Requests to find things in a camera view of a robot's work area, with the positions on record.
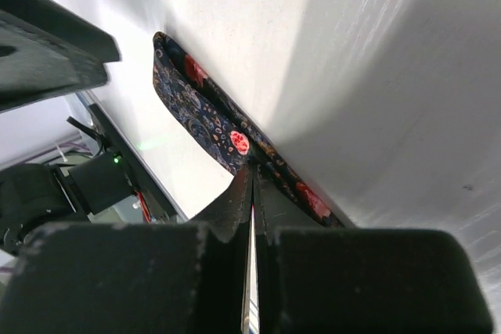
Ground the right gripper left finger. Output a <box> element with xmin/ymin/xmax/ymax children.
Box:
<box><xmin>1</xmin><ymin>167</ymin><xmax>253</xmax><ymax>333</ymax></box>

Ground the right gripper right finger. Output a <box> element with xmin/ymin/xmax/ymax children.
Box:
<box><xmin>254</xmin><ymin>168</ymin><xmax>493</xmax><ymax>333</ymax></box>

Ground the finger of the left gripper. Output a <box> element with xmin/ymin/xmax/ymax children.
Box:
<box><xmin>1</xmin><ymin>0</ymin><xmax>121</xmax><ymax>111</ymax></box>

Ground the navy floral tie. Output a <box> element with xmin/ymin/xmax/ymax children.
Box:
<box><xmin>153</xmin><ymin>31</ymin><xmax>342</xmax><ymax>228</ymax></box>

